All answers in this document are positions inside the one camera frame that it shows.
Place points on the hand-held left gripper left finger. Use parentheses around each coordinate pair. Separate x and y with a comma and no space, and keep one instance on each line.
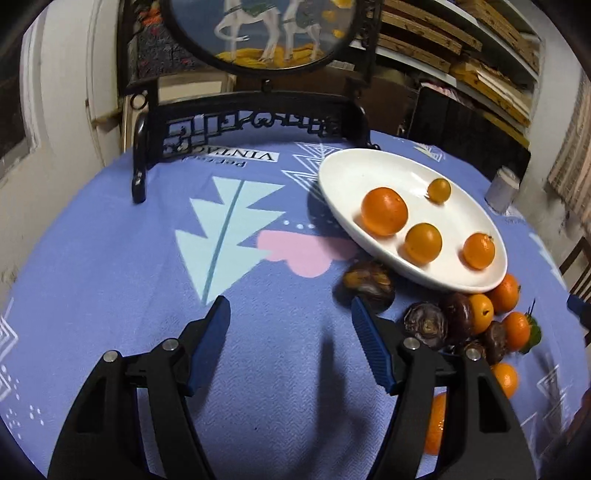
(210,341)

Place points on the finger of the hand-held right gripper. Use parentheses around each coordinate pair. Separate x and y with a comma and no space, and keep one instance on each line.
(578,305)

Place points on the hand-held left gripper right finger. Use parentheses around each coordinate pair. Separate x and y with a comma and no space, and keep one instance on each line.
(371,341)

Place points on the dark brown water chestnut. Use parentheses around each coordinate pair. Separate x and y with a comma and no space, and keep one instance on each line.
(495,340)
(457,314)
(425,325)
(367,284)

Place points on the orange mandarin with green leaf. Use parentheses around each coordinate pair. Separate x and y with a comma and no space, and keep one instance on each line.
(516,328)

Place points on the oval smooth orange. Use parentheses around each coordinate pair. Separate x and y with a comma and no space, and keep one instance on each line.
(481,314)

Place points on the white oval plate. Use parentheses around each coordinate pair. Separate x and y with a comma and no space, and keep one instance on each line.
(369,180)

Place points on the wooden chair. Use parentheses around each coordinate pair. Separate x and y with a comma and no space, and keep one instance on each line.
(577,265)

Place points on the blue printed tablecloth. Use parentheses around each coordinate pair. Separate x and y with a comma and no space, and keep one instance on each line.
(138,277)

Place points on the medium smooth orange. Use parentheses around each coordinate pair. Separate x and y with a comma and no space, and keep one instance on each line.
(423,243)

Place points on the large smooth orange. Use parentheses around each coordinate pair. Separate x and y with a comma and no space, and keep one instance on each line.
(384,211)

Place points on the white drink can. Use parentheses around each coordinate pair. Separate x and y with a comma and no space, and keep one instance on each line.
(502,189)

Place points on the woven bamboo mat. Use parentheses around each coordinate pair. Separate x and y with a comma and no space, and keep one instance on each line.
(575,147)

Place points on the small orange kumquat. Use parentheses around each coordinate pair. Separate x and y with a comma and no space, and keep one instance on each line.
(439,190)

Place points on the black flat panel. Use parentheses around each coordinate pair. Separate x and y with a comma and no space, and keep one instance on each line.
(461,124)

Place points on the round painted black table screen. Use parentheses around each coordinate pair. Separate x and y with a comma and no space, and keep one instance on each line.
(258,122)

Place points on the brown cardboard box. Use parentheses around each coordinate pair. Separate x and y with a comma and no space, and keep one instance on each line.
(383,99)

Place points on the dark patterned cloth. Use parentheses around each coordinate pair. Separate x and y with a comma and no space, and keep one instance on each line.
(157,50)

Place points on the stack of wooden boards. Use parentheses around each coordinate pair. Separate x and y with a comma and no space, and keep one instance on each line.
(429,27)

